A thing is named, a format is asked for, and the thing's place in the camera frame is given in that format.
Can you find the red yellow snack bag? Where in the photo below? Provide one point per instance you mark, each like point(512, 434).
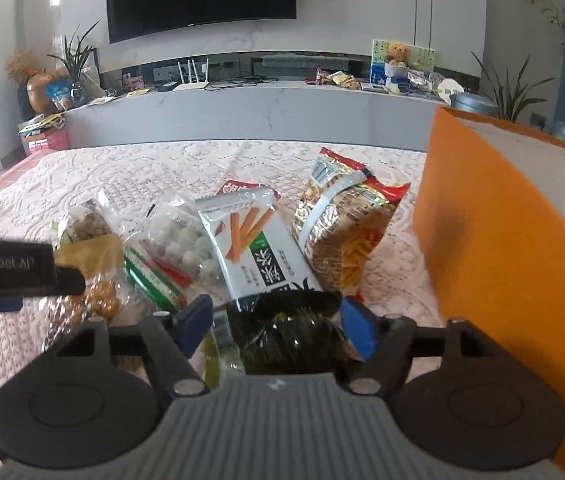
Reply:
point(347, 230)

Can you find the long-leaf potted plant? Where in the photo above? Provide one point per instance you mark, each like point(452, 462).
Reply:
point(75, 60)

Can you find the white round plate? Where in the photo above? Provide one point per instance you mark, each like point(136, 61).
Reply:
point(450, 89)

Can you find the green picture card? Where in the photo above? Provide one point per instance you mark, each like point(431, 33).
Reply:
point(422, 55)

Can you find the clear bag of white balls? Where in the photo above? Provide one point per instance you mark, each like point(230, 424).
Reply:
point(182, 240)

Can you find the clear bag with tan label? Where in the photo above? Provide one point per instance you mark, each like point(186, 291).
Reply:
point(87, 230)

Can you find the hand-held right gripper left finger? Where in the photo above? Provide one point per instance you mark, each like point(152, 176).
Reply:
point(195, 322)

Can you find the bag of golden round snacks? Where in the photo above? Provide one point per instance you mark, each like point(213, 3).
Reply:
point(100, 297)

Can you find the red packet of brown snack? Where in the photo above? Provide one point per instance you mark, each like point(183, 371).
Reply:
point(232, 187)

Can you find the orange cardboard box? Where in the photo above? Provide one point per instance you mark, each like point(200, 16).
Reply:
point(487, 260)

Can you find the dark green snack bag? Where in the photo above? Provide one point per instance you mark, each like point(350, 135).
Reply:
point(282, 340)

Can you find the red box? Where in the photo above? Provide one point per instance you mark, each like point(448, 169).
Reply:
point(45, 141)

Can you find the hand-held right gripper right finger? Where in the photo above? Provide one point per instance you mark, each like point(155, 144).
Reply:
point(360, 330)

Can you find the brown teddy bear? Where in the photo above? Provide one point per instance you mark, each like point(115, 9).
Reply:
point(396, 54)

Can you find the dark-leaf potted plant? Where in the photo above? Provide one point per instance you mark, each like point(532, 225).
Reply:
point(510, 95)

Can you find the brown vase with dried grass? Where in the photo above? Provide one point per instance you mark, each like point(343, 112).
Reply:
point(40, 90)

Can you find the pink lace bedspread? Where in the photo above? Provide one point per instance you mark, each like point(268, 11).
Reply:
point(37, 185)

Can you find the snack bags on bench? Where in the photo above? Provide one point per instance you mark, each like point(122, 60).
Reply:
point(345, 80)

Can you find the green red striped packet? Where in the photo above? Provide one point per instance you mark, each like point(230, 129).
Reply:
point(155, 280)

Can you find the grey marble tv bench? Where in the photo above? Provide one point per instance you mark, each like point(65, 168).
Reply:
point(262, 110)

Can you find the white green snack bag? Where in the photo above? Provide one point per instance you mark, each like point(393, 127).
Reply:
point(252, 260)

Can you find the grey soundbar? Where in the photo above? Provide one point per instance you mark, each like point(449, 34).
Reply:
point(307, 61)

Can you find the white router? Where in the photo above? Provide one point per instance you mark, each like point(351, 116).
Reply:
point(191, 85)

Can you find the blue box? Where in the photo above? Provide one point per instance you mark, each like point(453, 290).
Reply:
point(378, 77)

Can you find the hanging vine plant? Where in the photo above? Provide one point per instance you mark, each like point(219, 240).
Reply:
point(545, 0)

